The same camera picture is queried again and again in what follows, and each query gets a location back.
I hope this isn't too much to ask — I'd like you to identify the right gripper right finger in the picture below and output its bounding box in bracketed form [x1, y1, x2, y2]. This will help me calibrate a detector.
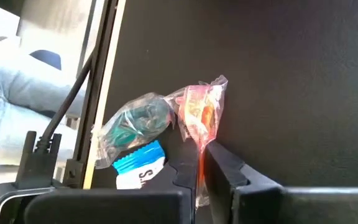
[204, 141, 358, 224]

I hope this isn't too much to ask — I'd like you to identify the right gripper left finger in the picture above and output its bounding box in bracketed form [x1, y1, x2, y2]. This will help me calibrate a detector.
[23, 138, 200, 224]

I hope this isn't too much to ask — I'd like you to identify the white blue Hershey's bar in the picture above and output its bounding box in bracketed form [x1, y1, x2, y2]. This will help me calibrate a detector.
[112, 139, 167, 190]

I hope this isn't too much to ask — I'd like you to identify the clear teal gummy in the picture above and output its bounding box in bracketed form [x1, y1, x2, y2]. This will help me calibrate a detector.
[91, 92, 176, 170]

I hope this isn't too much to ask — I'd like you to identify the clear red gummy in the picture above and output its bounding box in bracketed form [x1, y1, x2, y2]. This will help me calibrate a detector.
[163, 74, 229, 209]

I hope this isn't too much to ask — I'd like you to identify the black table mat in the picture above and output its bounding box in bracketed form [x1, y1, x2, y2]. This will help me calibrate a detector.
[91, 0, 358, 189]

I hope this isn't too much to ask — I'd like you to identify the person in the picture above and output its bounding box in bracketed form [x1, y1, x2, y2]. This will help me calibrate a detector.
[0, 30, 86, 166]

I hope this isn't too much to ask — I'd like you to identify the black camera cable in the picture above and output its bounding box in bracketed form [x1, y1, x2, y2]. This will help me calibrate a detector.
[35, 52, 94, 153]

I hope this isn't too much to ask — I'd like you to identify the black aluminium table frame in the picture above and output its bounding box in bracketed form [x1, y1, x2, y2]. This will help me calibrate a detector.
[62, 0, 119, 189]

